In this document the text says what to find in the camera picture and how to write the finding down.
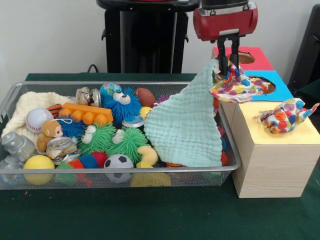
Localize shallow silver mesh bin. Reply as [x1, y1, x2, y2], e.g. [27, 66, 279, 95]
[0, 81, 242, 191]

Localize small soccer ball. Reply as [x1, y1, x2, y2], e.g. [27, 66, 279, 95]
[103, 153, 135, 185]

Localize blue spiky toy with eyes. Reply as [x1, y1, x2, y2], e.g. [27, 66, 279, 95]
[101, 87, 143, 125]

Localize dark green tablecloth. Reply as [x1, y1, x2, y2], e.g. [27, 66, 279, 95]
[0, 72, 320, 240]

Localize wooden box with three holes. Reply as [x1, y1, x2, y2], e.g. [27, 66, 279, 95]
[208, 45, 320, 199]

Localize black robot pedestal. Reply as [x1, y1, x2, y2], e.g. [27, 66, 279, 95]
[96, 0, 202, 74]

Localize green spiky rubber ball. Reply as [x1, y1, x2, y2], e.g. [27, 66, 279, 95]
[107, 127, 150, 163]

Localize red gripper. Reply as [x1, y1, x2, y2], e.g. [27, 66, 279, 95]
[192, 1, 259, 76]

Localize yellow foam wedge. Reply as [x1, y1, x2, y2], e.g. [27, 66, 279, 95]
[129, 161, 172, 188]

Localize mint green cloth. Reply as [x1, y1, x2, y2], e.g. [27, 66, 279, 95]
[143, 58, 223, 168]

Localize green spiky toy with eyes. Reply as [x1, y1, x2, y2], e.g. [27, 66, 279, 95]
[77, 124, 118, 155]

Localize polka dot cloth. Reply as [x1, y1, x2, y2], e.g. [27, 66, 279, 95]
[208, 58, 271, 105]
[259, 97, 320, 135]

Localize grey plastic robot toy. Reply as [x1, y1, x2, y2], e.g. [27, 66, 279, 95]
[0, 131, 36, 176]

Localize orange plastic building brick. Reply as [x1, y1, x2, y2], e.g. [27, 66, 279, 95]
[58, 101, 114, 125]

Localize yellow ball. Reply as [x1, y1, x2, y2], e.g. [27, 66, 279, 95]
[23, 154, 55, 186]

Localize white baseball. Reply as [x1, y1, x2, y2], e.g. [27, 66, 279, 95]
[25, 107, 54, 133]

